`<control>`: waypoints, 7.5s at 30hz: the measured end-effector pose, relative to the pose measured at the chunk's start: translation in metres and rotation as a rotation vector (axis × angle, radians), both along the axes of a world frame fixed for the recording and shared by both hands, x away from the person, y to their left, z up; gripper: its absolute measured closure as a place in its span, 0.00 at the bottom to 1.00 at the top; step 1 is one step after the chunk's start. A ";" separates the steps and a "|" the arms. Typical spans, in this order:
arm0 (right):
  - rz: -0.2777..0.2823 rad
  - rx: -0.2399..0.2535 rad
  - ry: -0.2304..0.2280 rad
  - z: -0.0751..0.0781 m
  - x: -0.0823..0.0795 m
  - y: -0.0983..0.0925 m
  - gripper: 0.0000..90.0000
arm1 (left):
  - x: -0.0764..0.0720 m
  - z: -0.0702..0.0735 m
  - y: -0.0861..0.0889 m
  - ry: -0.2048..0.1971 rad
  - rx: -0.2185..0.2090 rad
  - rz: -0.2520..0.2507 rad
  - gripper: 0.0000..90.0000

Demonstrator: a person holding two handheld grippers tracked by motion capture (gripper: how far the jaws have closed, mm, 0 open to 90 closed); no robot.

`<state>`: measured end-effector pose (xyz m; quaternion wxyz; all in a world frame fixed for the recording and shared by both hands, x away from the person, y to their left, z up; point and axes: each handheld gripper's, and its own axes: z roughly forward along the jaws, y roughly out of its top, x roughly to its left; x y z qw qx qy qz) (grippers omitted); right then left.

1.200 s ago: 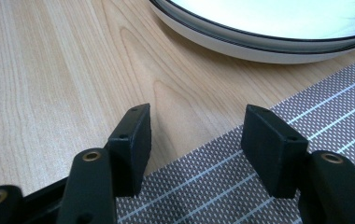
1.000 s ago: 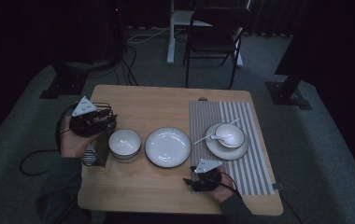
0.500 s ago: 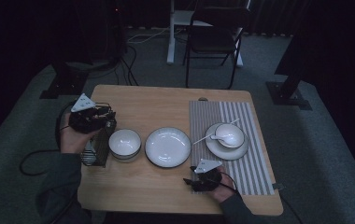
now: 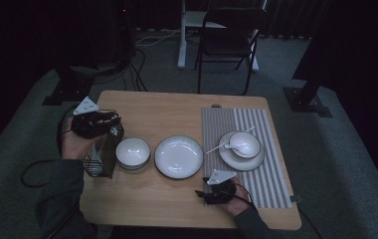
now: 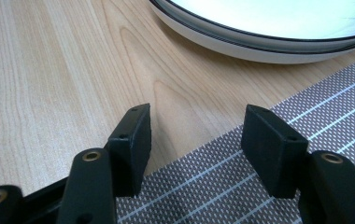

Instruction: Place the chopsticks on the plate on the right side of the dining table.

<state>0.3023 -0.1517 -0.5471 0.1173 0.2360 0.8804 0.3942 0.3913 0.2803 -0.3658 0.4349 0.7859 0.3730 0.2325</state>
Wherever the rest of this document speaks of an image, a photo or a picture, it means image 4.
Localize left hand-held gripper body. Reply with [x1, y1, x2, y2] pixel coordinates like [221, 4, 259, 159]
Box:
[71, 96, 108, 139]

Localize thin black cable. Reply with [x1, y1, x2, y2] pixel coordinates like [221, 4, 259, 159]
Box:
[297, 209, 324, 239]

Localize white bowl with black rim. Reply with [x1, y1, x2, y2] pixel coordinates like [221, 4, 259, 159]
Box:
[236, 130, 262, 159]
[114, 136, 152, 173]

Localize single white chopstick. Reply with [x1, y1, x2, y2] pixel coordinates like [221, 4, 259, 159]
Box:
[205, 125, 256, 155]

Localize dark equipment with red light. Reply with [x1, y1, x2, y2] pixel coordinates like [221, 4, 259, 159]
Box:
[77, 0, 136, 68]

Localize black metal stand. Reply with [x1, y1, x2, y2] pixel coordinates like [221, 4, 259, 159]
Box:
[42, 64, 95, 108]
[283, 0, 334, 119]

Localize white plate with black rim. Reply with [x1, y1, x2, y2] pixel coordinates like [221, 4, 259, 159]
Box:
[217, 129, 266, 172]
[153, 133, 205, 180]

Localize white desk frame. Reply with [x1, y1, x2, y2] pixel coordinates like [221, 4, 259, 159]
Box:
[176, 0, 269, 73]

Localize white floor cable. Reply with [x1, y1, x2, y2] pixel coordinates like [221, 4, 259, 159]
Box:
[134, 28, 182, 48]

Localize black cable loop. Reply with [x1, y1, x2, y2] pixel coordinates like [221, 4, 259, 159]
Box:
[20, 158, 62, 188]

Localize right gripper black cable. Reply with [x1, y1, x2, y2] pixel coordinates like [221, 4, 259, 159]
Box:
[230, 182, 258, 213]

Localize person's left hand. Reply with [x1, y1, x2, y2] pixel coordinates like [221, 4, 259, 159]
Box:
[61, 118, 103, 161]

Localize grey striped placemat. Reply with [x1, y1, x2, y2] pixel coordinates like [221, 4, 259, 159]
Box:
[200, 107, 293, 209]

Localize black folding chair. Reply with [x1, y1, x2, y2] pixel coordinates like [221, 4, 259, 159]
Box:
[195, 0, 269, 97]

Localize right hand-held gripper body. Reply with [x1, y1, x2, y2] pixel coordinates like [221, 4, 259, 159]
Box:
[206, 169, 238, 205]

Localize black floor cables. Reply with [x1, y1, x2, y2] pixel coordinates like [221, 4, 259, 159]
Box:
[92, 48, 149, 93]

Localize dark curtain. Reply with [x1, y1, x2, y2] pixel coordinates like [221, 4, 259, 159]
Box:
[263, 0, 330, 40]

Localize black wire basket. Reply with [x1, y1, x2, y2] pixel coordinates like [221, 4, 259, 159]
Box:
[83, 109, 125, 179]

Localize person's right hand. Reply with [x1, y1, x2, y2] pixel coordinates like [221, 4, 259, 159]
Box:
[221, 188, 253, 217]

